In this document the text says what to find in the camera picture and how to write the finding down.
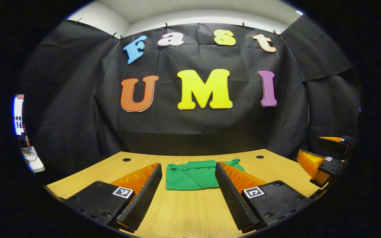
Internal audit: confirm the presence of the bright lit screen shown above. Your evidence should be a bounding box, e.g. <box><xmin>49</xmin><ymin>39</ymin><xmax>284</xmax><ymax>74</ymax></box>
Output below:
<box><xmin>13</xmin><ymin>95</ymin><xmax>25</xmax><ymax>136</ymax></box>

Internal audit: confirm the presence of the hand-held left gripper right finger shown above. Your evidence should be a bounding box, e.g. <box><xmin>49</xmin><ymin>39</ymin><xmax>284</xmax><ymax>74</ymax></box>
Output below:
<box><xmin>214</xmin><ymin>161</ymin><xmax>313</xmax><ymax>233</ymax></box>

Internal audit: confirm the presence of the row of black cloth clips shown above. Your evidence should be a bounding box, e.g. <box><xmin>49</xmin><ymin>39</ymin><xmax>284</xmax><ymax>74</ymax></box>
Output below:
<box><xmin>74</xmin><ymin>17</ymin><xmax>283</xmax><ymax>41</ymax></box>

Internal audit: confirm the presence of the green T-shirt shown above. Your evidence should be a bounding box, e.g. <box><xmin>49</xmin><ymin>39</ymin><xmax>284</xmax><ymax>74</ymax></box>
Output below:
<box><xmin>165</xmin><ymin>159</ymin><xmax>245</xmax><ymax>191</ymax></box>

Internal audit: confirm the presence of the black backdrop cloth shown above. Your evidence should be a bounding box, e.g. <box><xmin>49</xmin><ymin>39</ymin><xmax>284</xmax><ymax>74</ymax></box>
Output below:
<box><xmin>19</xmin><ymin>15</ymin><xmax>361</xmax><ymax>169</ymax></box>

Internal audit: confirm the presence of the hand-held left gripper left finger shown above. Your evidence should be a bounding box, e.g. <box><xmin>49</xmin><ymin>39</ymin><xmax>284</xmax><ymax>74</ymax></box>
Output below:
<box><xmin>62</xmin><ymin>162</ymin><xmax>163</xmax><ymax>233</ymax></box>

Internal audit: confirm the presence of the white side table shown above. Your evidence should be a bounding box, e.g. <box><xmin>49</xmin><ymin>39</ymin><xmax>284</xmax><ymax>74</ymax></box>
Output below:
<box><xmin>20</xmin><ymin>146</ymin><xmax>45</xmax><ymax>173</ymax></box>

